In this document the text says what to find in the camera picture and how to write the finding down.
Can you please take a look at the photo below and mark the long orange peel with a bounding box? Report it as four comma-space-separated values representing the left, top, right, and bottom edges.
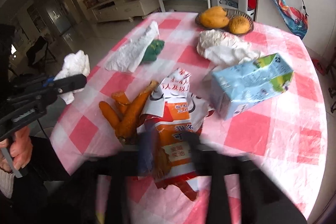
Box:
115, 80, 158, 140

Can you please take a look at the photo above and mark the white tissue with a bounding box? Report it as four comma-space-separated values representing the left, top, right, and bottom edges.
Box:
53, 49, 91, 105

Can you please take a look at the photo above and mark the red orange snack bag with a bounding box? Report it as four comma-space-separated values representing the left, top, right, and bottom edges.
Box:
137, 68, 214, 201

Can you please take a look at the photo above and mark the orange peel piece small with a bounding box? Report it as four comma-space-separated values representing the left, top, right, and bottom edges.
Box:
98, 101, 120, 130

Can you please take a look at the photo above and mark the orange peel piece curled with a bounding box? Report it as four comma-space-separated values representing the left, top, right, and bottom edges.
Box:
111, 91, 130, 115

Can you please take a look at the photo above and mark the white paper napkin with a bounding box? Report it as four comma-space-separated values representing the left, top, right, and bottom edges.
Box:
105, 21, 159, 73

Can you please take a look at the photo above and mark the blue green milk carton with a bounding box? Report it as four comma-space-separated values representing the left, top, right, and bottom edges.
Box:
210, 53, 294, 120

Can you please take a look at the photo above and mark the green knitted toy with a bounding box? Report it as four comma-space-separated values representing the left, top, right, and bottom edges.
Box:
141, 39, 165, 64

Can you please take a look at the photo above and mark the white plastic bag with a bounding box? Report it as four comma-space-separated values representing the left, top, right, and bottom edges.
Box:
197, 30, 264, 68

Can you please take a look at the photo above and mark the person's left hand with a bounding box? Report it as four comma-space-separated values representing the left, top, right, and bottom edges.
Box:
1, 126, 33, 170

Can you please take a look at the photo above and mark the pink checkered tablecloth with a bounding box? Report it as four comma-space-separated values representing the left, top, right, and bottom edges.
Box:
49, 11, 329, 224

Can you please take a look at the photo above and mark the cream tv stand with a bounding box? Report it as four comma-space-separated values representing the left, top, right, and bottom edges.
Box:
91, 0, 160, 23

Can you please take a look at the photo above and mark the yellow mango front left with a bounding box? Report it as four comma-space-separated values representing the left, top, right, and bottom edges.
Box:
199, 15, 230, 28

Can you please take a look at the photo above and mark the yellow mango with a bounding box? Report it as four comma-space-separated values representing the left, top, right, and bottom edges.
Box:
202, 6, 227, 17
228, 16, 250, 35
199, 15, 230, 28

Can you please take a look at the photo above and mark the yellow mango right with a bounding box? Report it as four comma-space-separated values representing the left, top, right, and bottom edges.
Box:
228, 16, 250, 35

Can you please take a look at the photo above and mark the yellow mango rear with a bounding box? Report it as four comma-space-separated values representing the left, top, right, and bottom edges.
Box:
202, 6, 227, 17

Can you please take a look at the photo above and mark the red floor object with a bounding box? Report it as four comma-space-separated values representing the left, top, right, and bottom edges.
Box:
311, 59, 326, 76

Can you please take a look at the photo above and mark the colourful hanging bag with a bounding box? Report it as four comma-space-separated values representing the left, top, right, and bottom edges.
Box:
272, 0, 309, 39

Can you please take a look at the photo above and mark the dark wire fruit basket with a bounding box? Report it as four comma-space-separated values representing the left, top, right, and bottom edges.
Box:
195, 6, 254, 36

